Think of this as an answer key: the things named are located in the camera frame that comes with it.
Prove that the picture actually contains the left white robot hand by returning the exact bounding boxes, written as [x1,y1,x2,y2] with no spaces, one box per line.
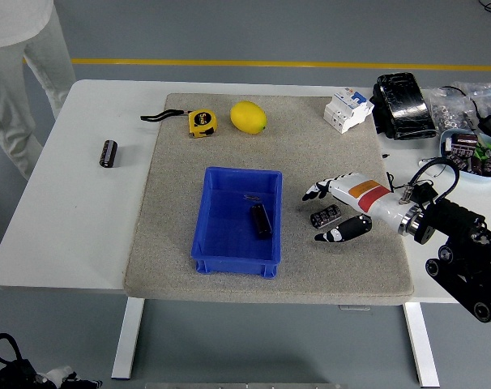
[34,365,104,389]

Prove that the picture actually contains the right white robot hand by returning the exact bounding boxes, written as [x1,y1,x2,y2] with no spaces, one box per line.
[301,173,417,243]

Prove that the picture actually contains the black battery with white print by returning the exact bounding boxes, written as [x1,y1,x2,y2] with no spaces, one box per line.
[451,135,479,153]
[310,203,343,231]
[447,148,473,169]

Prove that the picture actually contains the blue plastic box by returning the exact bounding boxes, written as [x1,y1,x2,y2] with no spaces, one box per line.
[190,165,283,280]

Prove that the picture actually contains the dark brown striped battery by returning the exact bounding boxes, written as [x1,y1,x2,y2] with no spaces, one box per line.
[98,139,119,169]

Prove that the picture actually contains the black square power adapter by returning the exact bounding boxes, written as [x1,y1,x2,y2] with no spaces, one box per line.
[413,182,438,203]

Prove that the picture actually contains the grey-brown mat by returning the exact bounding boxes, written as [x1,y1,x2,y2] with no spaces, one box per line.
[122,92,415,307]

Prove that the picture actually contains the white table leg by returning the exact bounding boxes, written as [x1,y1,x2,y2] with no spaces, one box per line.
[110,297,145,381]
[402,301,441,388]

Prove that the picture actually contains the white circuit breaker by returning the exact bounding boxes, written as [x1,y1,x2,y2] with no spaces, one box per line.
[322,89,375,135]

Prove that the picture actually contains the light blue bowl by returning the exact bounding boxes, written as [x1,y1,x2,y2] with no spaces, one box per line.
[438,128,491,179]

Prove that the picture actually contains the black plastic-wrapped device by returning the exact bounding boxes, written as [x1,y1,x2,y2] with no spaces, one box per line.
[369,71,439,141]

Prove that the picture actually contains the clear bag of metal nuts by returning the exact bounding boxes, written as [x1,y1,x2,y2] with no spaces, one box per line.
[425,87,480,135]

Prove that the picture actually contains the yellow lemon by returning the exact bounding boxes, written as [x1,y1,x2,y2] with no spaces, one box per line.
[228,100,267,135]

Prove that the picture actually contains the clear plastic bag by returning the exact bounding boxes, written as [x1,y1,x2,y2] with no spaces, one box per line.
[450,80,491,109]

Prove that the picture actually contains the person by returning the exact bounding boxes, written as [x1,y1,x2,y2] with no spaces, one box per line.
[0,0,77,182]

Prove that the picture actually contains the thin black cable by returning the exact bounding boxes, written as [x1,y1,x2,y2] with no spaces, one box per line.
[386,157,453,191]

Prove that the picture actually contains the yellow tape measure with strap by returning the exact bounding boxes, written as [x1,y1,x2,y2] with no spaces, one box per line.
[139,108,218,139]

